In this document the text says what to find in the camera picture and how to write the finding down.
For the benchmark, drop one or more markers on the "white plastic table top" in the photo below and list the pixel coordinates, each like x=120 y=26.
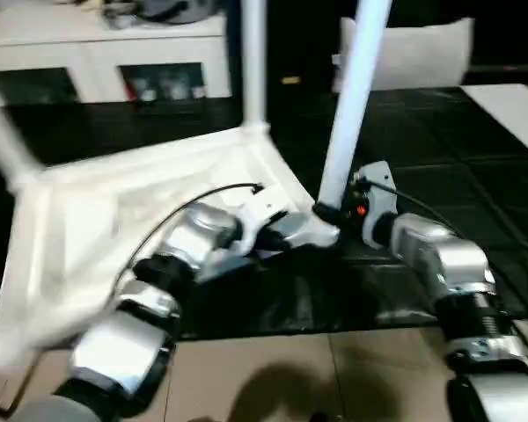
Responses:
x=97 y=211

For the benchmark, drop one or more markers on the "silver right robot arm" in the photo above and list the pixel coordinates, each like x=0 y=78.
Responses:
x=458 y=308

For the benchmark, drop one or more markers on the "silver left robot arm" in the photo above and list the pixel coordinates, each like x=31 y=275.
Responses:
x=141 y=316

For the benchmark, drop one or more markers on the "black table mat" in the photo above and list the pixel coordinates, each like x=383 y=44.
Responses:
x=458 y=176

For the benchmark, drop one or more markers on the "small yellow tag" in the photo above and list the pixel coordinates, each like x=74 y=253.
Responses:
x=290 y=80

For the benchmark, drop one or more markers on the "grey cushion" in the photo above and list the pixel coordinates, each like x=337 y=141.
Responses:
x=422 y=54

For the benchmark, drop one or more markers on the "white flat board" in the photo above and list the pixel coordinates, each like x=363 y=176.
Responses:
x=510 y=110

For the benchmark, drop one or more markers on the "dark items on cabinet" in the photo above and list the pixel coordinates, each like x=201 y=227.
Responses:
x=163 y=9

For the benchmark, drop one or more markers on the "white glass-door cabinet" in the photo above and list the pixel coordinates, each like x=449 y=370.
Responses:
x=88 y=53

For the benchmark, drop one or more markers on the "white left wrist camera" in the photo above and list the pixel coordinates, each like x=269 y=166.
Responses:
x=262 y=215

